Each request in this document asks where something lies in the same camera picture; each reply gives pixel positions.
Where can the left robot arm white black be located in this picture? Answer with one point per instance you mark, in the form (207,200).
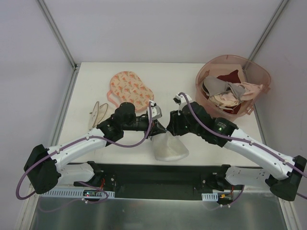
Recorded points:
(48,167)

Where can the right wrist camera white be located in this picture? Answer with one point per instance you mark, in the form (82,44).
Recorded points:
(181,100)

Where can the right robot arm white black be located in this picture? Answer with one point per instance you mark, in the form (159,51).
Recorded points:
(280,173)

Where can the controller board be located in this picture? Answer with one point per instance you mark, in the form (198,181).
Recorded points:
(78,193)
(215,196)

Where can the white mesh laundry bag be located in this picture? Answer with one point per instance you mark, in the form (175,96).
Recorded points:
(167,147)

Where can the right controller board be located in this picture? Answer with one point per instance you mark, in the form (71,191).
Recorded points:
(215,196)

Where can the floral pink laundry pouch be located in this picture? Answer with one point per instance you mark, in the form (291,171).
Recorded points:
(126,86)

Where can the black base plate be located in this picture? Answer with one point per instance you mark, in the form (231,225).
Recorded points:
(160,181)

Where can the aluminium frame post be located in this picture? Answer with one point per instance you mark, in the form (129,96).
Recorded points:
(57,34)
(269,27)

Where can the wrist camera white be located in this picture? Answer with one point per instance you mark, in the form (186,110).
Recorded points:
(155,110)
(181,100)

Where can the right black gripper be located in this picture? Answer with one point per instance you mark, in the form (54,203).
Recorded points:
(174,122)

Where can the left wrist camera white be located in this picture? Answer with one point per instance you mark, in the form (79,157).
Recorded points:
(155,110)

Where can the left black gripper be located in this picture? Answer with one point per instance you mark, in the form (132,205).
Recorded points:
(155,127)

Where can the small beige mesh bag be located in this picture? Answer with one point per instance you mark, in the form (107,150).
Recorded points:
(100,112)

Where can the left aluminium frame post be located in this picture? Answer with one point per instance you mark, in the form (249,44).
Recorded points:
(57,34)

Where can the pink translucent plastic tub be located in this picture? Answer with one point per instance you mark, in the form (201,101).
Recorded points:
(248,71)

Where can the pink bra in tub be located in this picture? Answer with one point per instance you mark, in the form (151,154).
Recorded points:
(252,90)

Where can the grey bra in tub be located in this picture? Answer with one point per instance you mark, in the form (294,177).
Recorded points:
(214,86)

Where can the right aluminium frame post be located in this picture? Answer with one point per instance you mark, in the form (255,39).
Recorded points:
(269,27)

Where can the dark red garment in tub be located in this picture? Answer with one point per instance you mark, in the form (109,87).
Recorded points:
(231,77)

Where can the left controller board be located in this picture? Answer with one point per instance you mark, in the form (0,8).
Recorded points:
(78,193)

